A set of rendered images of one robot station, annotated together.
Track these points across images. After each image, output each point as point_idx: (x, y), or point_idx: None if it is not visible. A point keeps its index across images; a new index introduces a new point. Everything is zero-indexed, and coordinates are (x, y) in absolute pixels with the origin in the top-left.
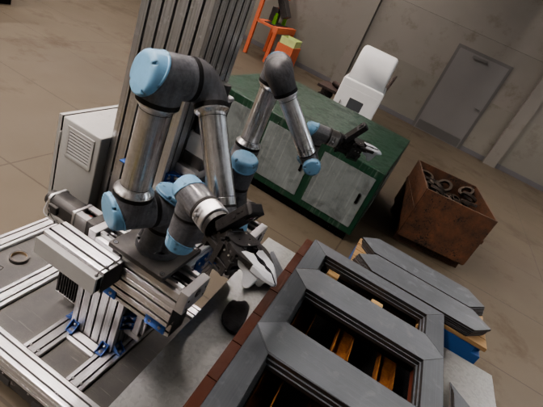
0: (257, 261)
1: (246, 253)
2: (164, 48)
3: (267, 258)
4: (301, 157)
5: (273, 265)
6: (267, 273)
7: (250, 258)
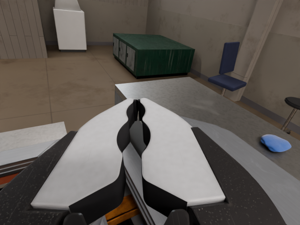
0: (156, 137)
1: (194, 182)
2: None
3: (71, 150)
4: None
5: (89, 121)
6: (154, 102)
7: (189, 148)
